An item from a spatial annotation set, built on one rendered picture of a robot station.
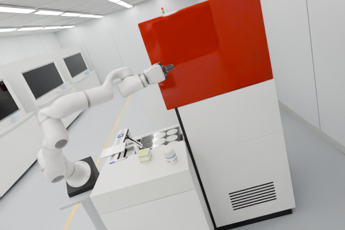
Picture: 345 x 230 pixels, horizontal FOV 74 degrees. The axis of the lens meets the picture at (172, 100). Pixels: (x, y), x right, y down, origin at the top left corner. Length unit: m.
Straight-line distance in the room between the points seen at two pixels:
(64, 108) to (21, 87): 5.08
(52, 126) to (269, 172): 1.55
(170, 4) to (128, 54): 2.60
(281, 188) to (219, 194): 0.50
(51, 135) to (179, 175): 0.72
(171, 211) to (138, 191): 0.25
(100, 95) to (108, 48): 8.76
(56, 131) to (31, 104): 5.04
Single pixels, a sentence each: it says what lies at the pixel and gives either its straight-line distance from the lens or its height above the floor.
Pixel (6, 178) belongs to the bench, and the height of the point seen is 0.24.
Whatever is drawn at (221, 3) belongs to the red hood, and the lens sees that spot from 1.51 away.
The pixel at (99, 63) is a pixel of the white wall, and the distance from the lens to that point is 10.13.
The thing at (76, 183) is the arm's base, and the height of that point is 0.90.
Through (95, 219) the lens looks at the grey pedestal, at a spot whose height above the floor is 0.56.
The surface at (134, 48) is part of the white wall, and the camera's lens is 9.73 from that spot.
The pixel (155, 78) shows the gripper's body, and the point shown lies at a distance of 1.29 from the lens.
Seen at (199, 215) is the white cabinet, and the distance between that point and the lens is 1.63.
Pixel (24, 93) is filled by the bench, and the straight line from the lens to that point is 6.23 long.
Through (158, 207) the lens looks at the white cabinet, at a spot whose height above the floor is 0.75.
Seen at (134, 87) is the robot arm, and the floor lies 1.51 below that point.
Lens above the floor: 1.78
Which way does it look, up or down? 19 degrees down
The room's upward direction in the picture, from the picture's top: 18 degrees counter-clockwise
